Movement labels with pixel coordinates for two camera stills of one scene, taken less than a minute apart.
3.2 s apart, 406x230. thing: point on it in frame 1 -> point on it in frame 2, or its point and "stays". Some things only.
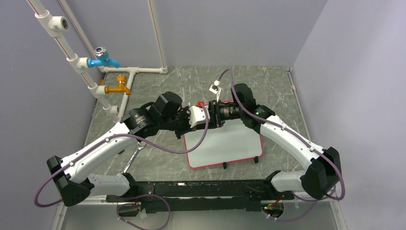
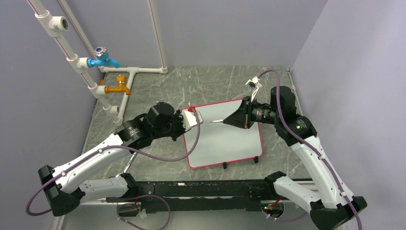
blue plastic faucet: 102,59 stays
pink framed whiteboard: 233,141 stays
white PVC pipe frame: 56,27 stays
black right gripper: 214,111 -> 242,118
